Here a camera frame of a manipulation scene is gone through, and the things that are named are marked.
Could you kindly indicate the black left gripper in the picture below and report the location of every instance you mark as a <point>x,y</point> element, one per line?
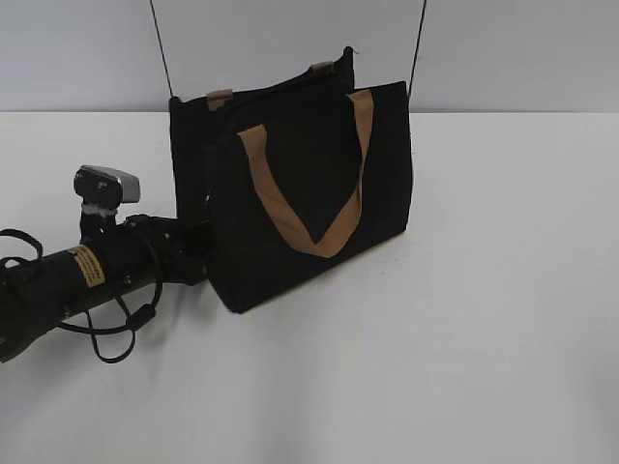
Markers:
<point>173,254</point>

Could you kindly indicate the black bag with brown handles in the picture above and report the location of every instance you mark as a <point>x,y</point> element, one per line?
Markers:
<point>286,182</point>

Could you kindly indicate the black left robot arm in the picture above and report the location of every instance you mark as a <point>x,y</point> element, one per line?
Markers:
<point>128,263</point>

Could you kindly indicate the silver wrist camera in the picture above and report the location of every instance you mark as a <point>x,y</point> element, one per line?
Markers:
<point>103,189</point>

